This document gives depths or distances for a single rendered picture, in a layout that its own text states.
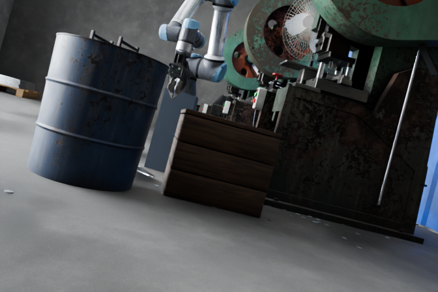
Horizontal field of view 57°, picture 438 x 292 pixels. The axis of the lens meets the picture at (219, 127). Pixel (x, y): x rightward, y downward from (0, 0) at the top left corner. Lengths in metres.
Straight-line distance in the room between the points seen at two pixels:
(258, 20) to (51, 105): 2.63
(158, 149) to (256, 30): 1.87
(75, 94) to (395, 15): 1.49
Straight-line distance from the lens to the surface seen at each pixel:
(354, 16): 2.04
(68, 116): 1.39
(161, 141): 2.22
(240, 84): 5.41
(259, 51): 3.72
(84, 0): 9.38
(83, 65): 1.39
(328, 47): 2.40
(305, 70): 2.36
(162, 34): 1.99
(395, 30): 2.12
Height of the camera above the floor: 0.30
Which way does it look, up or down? level
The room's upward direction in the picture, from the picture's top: 15 degrees clockwise
